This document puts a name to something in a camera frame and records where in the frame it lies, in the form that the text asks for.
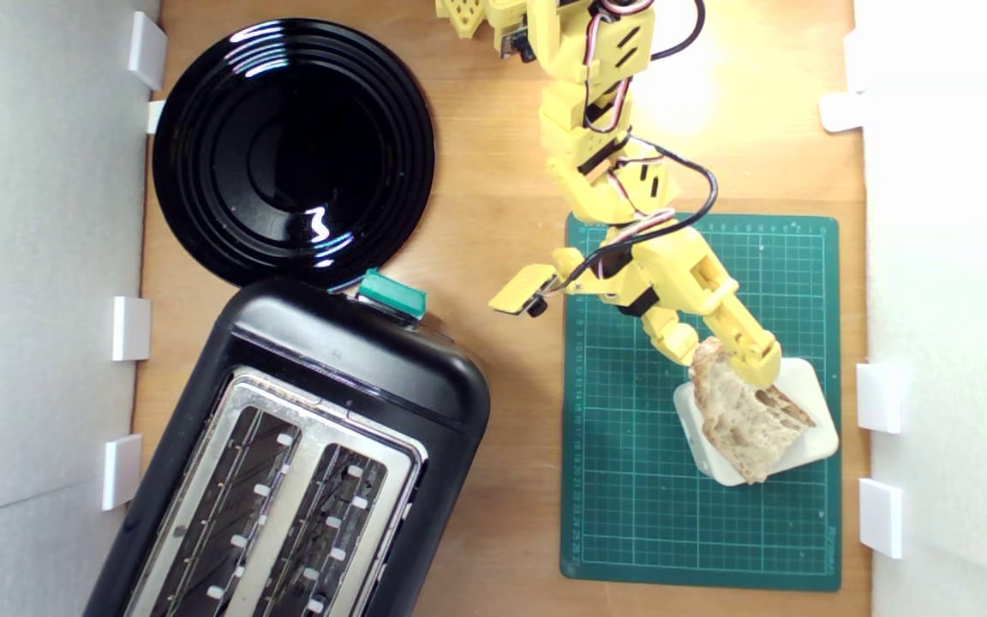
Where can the green cutting mat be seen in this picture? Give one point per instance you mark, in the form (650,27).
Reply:
(631,471)

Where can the black plate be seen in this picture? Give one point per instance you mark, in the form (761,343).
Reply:
(288,154)

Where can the green toaster lever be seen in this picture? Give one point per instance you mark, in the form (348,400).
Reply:
(392,293)

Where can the black two-slot toaster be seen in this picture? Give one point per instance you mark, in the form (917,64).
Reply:
(356,360)

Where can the white wall clip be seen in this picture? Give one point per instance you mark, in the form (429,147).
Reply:
(122,471)
(879,397)
(131,328)
(147,50)
(881,517)
(156,116)
(840,111)

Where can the brown bread slice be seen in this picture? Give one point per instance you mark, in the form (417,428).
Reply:
(742,428)

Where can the white block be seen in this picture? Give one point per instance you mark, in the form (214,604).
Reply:
(819,446)

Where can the yellow gripper camera mount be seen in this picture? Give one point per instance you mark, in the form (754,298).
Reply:
(523,290)

